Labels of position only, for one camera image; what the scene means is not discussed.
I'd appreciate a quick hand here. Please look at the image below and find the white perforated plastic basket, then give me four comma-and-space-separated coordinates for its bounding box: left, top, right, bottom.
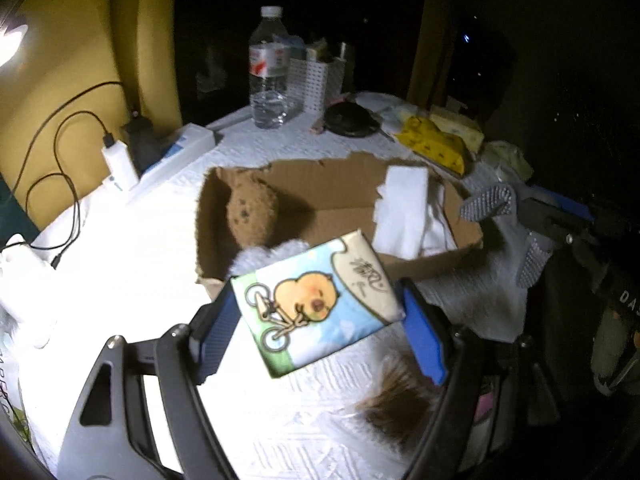
286, 58, 346, 114

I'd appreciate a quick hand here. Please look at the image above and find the cartoon chick tissue pack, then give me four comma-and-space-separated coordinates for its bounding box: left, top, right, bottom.
230, 230, 405, 378

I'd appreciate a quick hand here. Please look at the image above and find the clear plastic water bottle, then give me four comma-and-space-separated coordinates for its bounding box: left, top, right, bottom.
248, 6, 290, 129

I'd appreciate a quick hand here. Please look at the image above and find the pale yellow tissue pack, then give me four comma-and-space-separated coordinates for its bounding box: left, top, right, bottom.
430, 105, 485, 155

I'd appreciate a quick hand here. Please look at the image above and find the dark grey charger adapter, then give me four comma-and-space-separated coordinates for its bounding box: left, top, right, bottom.
120, 115, 166, 174

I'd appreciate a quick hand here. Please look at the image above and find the black charging cable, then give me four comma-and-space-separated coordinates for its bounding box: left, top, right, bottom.
8, 80, 132, 270

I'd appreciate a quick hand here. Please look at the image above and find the white towel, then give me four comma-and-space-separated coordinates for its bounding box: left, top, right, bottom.
372, 166, 458, 261

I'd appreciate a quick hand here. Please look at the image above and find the light green plastic bag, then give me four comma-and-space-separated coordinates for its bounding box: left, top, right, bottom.
480, 141, 534, 182

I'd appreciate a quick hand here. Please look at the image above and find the white textured tablecloth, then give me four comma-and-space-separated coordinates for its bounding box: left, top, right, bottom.
1, 112, 528, 479

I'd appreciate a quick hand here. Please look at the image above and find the white charger adapter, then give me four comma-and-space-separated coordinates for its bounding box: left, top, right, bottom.
101, 140, 139, 192

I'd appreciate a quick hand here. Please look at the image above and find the brown cardboard box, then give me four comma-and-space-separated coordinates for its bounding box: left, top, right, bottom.
194, 152, 485, 302

